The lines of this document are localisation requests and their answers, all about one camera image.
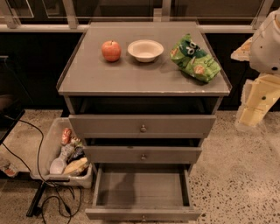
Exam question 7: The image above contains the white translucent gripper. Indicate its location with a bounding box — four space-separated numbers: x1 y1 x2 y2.
238 73 280 127

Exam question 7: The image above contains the grey bottom drawer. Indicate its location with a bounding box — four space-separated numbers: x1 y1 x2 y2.
86 164 200 222

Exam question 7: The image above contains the grey drawer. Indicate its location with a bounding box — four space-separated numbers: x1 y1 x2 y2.
86 164 200 222
68 115 216 138
84 146 202 164

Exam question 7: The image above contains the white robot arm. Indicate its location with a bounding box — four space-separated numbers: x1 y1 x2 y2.
231 9 280 127

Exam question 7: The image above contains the grey wooden drawer cabinet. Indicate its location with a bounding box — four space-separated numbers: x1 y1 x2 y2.
55 20 233 176

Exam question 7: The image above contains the grey middle drawer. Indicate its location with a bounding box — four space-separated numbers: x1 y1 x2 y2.
84 146 202 164

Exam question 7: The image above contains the grey top drawer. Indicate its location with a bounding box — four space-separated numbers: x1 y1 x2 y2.
68 115 216 138

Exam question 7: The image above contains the green chip bag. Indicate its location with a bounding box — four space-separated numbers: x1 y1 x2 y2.
170 34 221 83

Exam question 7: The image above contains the white paper bowl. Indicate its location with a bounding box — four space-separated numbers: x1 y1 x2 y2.
128 39 164 63

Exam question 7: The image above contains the red apple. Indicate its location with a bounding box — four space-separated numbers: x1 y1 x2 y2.
101 40 122 62

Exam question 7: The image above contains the dark snack packet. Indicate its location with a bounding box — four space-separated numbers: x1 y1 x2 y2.
68 147 85 163

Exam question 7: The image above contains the yellow snack bag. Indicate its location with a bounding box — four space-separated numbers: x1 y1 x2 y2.
64 157 88 176

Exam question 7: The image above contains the red snack packet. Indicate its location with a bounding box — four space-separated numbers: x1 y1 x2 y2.
61 128 72 145

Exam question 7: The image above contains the clear plastic bottle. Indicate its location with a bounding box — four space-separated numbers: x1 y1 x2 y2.
50 144 74 175

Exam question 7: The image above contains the clear plastic bin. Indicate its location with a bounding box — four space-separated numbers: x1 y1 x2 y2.
31 117 93 188

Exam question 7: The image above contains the black metal stand leg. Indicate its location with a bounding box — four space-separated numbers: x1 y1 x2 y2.
25 177 71 218

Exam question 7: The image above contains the red white floor object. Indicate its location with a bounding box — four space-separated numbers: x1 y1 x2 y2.
0 159 18 178

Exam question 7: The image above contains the black power cable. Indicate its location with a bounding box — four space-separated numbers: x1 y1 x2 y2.
1 115 84 224

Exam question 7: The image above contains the white railing frame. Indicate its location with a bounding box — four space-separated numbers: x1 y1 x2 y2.
0 0 279 33

